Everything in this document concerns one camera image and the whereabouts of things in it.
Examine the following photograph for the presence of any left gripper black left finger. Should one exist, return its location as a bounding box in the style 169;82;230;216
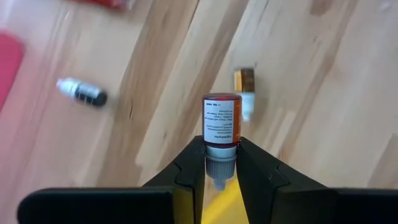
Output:
17;135;206;224

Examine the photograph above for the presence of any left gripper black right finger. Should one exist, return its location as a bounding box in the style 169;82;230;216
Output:
236;136;398;224

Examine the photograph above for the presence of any amber dropper bottle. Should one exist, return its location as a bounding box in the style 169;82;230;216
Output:
233;67;256;123

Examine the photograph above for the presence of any black dropper bottle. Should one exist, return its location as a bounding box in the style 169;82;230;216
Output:
55;77;108;108

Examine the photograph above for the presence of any red snack packet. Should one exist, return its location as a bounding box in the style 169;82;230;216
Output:
67;0;134;10

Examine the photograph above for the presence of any yellow plastic basket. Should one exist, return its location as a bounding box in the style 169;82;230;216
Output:
201;177;249;224

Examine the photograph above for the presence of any pink plastic tray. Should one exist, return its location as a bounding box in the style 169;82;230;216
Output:
0;30;25;111

